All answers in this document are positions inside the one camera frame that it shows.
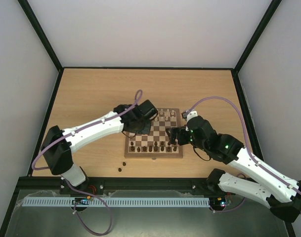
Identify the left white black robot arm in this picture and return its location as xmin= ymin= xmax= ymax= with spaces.
xmin=41 ymin=100 xmax=158 ymax=187

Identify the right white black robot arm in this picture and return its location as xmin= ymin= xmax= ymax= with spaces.
xmin=166 ymin=115 xmax=301 ymax=223

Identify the wooden chess board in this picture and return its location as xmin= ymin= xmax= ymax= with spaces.
xmin=124 ymin=108 xmax=183 ymax=159

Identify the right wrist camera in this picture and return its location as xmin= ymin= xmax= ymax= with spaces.
xmin=181 ymin=111 xmax=198 ymax=121

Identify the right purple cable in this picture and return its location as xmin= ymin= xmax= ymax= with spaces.
xmin=188 ymin=96 xmax=301 ymax=213

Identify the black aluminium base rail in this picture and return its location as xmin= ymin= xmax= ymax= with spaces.
xmin=15 ymin=177 xmax=225 ymax=197

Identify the white slotted cable duct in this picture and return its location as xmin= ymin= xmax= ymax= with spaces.
xmin=22 ymin=197 xmax=210 ymax=208

